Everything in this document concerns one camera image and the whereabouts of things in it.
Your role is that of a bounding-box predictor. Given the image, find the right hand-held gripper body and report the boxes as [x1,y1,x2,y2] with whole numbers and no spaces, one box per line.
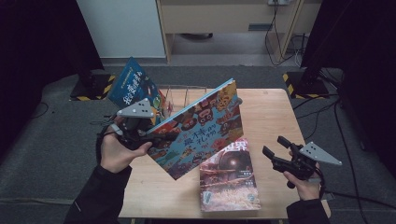
[270,141,343,189]

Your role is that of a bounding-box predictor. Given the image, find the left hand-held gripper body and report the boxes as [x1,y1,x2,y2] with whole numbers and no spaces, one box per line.
[115,97,157,151]

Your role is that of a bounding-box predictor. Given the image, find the blue monster picture book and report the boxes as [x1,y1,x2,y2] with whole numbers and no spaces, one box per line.
[106,56,168,126]

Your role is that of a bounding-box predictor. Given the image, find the colourful bears picture book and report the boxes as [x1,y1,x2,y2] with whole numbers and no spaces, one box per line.
[146,77,246,181]

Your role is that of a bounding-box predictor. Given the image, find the clear acrylic book rack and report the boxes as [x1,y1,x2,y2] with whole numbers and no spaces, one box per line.
[155,84,208,114]

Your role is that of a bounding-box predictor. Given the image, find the red science fiction magazine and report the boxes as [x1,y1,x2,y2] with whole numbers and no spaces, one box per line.
[198,137,262,214]

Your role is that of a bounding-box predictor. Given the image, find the person's right hand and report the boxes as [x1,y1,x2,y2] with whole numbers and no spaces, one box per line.
[282,172,322,202]

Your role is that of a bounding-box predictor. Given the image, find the person's left hand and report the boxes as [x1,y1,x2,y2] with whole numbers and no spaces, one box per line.
[99,116,154,175]

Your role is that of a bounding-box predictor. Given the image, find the black stand base yellow stripes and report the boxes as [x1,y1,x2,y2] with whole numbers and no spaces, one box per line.
[282,70,331,100]
[69,73,117,102]

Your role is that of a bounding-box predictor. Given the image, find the dark curtain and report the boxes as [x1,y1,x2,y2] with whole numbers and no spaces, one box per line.
[300,0,396,171]
[0,0,106,157]

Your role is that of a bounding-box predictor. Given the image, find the beige desk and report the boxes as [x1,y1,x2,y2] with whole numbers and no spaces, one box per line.
[155,0,321,63]

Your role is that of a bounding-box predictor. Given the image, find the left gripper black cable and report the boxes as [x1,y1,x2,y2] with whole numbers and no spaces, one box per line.
[90,114,120,162]

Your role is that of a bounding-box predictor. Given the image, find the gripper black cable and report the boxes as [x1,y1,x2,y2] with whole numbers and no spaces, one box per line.
[90,114,120,162]
[317,175,396,210]

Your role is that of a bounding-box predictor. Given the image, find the long black floor cable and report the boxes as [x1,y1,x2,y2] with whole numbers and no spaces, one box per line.
[332,101,370,224]

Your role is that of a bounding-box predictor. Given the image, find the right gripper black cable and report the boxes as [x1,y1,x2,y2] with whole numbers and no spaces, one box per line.
[317,175,396,210]

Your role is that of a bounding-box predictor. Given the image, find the black cable hanging from desk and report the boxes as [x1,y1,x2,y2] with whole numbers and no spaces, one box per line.
[263,0,301,67]

